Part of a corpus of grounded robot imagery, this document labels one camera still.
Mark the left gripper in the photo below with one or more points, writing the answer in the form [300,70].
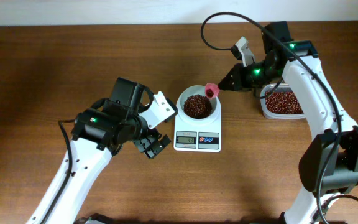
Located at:
[152,136]

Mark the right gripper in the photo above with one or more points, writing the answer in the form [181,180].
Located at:
[239,76]

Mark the pink measuring scoop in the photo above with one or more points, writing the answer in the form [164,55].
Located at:
[211,90]

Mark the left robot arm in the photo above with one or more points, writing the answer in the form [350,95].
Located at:
[86,156]

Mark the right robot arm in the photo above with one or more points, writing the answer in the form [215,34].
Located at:
[329,168]

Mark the white digital kitchen scale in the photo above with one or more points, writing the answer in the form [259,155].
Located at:
[197,136]

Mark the clear plastic container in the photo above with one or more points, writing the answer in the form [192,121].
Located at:
[266,92]

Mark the red beans in bowl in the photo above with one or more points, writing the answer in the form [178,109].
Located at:
[197,107]

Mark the white round bowl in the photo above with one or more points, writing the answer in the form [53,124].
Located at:
[198,90]

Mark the red adzuki beans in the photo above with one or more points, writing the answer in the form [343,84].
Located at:
[283,103]

